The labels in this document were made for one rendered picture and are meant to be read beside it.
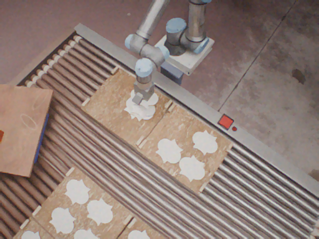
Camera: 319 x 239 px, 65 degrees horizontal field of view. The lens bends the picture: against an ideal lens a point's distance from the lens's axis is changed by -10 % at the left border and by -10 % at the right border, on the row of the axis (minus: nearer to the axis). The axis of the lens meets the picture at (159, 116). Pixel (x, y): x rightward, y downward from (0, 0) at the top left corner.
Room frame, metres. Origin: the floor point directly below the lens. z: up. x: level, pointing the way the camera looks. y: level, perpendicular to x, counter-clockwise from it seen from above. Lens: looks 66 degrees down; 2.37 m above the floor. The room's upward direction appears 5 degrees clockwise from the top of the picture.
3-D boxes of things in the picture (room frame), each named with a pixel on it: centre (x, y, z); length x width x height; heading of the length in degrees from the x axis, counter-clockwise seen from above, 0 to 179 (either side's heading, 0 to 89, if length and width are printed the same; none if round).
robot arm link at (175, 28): (1.12, -0.06, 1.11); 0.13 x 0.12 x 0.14; 56
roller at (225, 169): (0.54, -0.12, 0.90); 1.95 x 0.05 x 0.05; 58
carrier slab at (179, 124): (0.46, -0.16, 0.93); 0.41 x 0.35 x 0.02; 58
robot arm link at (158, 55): (0.78, 0.05, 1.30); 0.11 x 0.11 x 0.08; 56
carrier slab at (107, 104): (0.68, 0.19, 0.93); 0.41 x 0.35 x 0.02; 60
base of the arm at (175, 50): (1.12, -0.06, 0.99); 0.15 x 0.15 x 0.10
